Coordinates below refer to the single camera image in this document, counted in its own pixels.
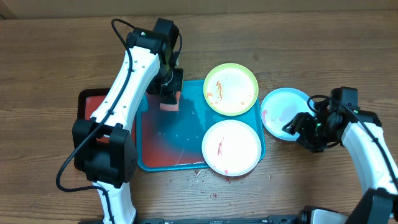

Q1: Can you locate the yellow-green plate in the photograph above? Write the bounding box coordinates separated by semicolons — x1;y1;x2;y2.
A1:
203;63;259;116

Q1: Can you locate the black tray with red liquid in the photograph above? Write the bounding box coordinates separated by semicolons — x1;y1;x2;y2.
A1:
73;88;139;170

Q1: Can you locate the red sponge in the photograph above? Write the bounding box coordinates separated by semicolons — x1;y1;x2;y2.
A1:
160;91;181;111

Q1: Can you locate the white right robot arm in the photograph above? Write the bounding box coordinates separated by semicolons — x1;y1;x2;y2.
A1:
282;106;397;223

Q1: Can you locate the white plate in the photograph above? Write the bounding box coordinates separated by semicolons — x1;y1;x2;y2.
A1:
201;119;262;177

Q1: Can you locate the light blue plate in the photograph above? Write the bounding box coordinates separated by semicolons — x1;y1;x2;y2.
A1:
261;88;315;141

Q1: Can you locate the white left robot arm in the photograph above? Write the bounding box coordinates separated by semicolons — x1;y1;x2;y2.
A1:
67;24;183;223

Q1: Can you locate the teal plastic tray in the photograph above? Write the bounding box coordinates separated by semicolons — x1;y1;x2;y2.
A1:
134;80;266;172

